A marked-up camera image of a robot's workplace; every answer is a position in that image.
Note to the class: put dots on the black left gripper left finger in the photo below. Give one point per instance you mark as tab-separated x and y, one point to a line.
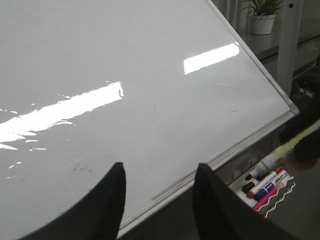
97	216

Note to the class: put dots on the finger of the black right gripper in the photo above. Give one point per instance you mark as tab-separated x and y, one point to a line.
308	148

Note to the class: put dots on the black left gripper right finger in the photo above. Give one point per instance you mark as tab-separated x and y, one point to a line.
221	215

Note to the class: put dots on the white taped whiteboard marker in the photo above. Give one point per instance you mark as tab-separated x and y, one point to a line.
277	156

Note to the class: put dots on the large white whiteboard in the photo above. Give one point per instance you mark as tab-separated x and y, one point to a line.
159	85

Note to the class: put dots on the black marker cap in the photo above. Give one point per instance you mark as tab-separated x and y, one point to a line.
247	187

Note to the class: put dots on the red capped white marker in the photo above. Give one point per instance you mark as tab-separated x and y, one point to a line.
264	182

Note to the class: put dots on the grey perforated metal panel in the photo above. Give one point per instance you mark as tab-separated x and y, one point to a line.
244	161

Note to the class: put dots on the pink highlighter pen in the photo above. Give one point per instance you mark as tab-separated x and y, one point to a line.
265	199

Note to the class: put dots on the blue capped white marker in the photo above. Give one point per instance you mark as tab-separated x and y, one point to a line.
263	191

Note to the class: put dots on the white marker tray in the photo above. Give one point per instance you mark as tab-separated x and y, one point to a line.
284	187

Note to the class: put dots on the potted green plant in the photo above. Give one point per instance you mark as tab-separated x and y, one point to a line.
262	15

